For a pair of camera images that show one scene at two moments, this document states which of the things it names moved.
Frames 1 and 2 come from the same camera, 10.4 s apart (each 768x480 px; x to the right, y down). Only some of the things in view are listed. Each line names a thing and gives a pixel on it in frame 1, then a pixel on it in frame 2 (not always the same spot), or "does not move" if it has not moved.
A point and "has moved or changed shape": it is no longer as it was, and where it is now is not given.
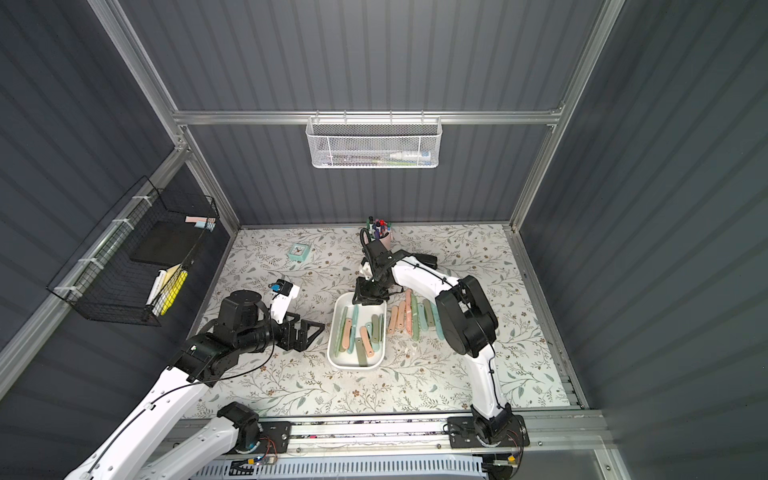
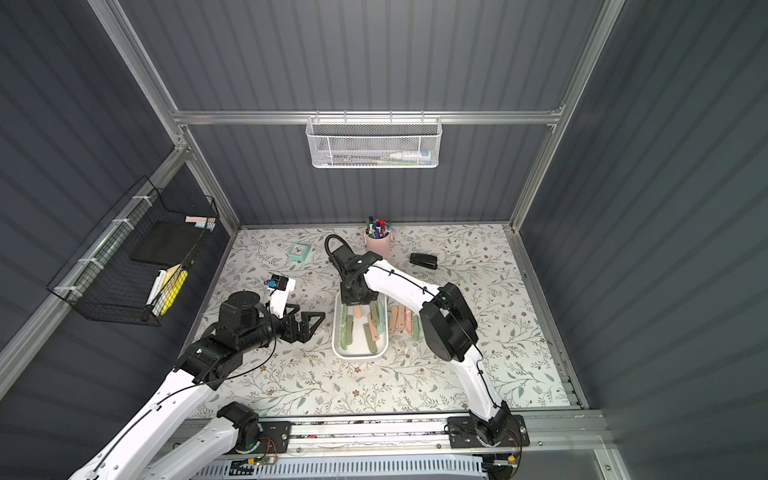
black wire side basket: x=122 y=270 does not move
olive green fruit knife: x=362 y=357 → x=372 y=344
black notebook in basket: x=169 y=243 does not move
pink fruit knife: x=346 y=335 → x=373 y=328
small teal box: x=298 y=252 does not move
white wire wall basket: x=373 y=142 does not move
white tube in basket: x=425 y=155 does not move
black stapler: x=426 y=259 does not move
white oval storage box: x=357 y=334 has moved or changed shape
